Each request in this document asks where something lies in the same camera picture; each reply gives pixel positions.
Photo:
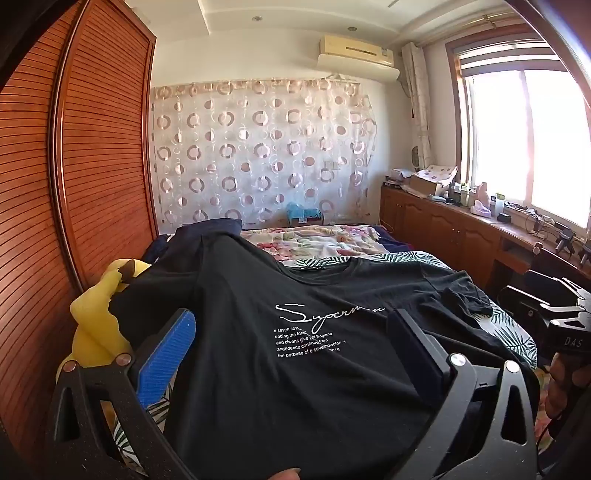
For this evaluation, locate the wooden-framed window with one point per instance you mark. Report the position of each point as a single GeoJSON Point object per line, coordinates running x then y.
{"type": "Point", "coordinates": [531, 138]}

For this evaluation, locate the blue bag on box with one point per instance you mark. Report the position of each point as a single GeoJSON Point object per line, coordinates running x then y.
{"type": "Point", "coordinates": [302, 213]}

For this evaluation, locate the navy folded cloth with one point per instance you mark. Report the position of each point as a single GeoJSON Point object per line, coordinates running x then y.
{"type": "Point", "coordinates": [207, 228]}

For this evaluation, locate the pink plush figure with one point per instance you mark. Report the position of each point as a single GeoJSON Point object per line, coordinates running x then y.
{"type": "Point", "coordinates": [481, 203]}

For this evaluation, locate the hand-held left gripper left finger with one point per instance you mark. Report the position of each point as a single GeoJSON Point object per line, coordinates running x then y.
{"type": "Point", "coordinates": [166, 360]}

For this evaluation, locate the black printed t-shirt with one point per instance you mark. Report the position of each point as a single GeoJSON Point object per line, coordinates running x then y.
{"type": "Point", "coordinates": [277, 369]}

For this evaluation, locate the navy blanket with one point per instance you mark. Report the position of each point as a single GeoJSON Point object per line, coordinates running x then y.
{"type": "Point", "coordinates": [392, 242]}

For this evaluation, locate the wall air conditioner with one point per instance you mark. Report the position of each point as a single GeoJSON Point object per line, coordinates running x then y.
{"type": "Point", "coordinates": [355, 48]}

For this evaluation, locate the yellow plush toy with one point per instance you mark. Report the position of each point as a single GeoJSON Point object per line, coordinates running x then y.
{"type": "Point", "coordinates": [97, 323]}

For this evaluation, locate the wooden side cabinet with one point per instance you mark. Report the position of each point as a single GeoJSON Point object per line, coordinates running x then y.
{"type": "Point", "coordinates": [443, 230]}

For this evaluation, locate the floral quilt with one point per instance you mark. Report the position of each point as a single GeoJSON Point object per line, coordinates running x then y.
{"type": "Point", "coordinates": [314, 242]}

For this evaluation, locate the cardboard box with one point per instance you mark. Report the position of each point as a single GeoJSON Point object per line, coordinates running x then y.
{"type": "Point", "coordinates": [425, 184]}

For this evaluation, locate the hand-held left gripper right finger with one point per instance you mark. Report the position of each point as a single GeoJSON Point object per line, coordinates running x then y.
{"type": "Point", "coordinates": [415, 341]}

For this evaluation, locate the person's right hand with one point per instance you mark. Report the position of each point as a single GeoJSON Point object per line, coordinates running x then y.
{"type": "Point", "coordinates": [558, 383]}

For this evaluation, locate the dotted white cloth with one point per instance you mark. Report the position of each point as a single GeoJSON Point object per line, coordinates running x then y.
{"type": "Point", "coordinates": [438, 173]}

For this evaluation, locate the white window curtain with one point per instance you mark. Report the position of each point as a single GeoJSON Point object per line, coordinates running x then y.
{"type": "Point", "coordinates": [418, 92]}

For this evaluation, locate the circle-patterned sheer curtain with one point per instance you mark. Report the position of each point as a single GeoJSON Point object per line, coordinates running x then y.
{"type": "Point", "coordinates": [258, 152]}

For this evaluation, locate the wooden slatted wardrobe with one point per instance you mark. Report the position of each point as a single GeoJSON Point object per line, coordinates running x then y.
{"type": "Point", "coordinates": [92, 161]}

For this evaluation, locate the leaf-print bed sheet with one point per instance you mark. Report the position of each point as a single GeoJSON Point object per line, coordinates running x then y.
{"type": "Point", "coordinates": [508, 332]}

